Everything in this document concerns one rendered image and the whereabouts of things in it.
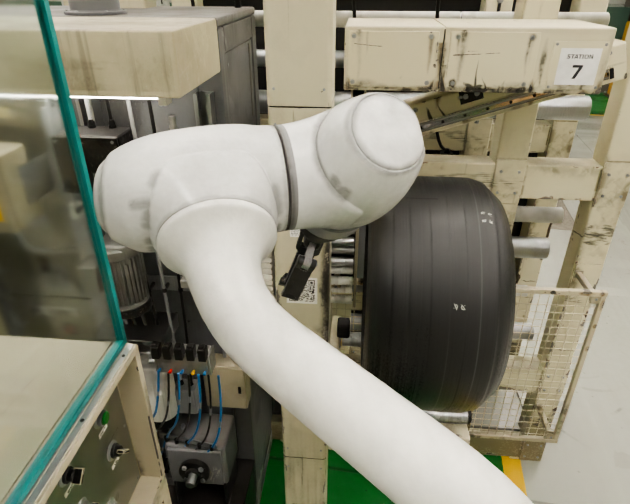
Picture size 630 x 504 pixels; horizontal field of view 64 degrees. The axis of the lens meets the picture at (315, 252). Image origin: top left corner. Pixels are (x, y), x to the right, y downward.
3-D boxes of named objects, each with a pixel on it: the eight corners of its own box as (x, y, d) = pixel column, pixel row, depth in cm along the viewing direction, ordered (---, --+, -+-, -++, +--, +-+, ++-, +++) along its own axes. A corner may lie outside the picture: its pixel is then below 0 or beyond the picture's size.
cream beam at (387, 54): (343, 91, 122) (344, 26, 115) (346, 73, 144) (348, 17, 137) (602, 96, 117) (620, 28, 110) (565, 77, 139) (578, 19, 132)
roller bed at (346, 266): (297, 304, 171) (295, 226, 156) (302, 281, 183) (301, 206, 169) (355, 307, 169) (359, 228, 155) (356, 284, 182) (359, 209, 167)
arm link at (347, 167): (374, 141, 58) (263, 152, 55) (431, 65, 43) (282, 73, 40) (394, 230, 56) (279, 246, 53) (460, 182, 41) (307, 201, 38)
